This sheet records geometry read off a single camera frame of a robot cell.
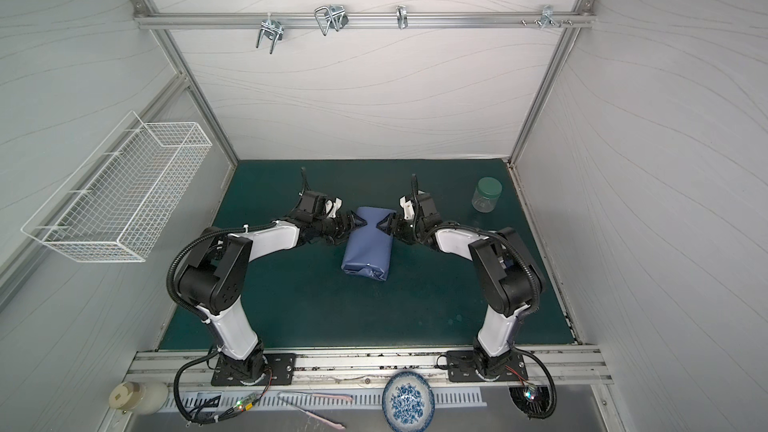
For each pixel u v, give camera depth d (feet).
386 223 2.82
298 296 2.82
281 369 2.41
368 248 2.92
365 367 2.48
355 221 2.81
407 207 2.90
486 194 3.23
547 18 2.51
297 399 2.31
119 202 2.25
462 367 2.40
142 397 2.10
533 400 2.37
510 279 1.59
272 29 2.59
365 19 2.53
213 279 1.60
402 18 2.56
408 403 2.26
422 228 2.46
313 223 2.51
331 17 2.51
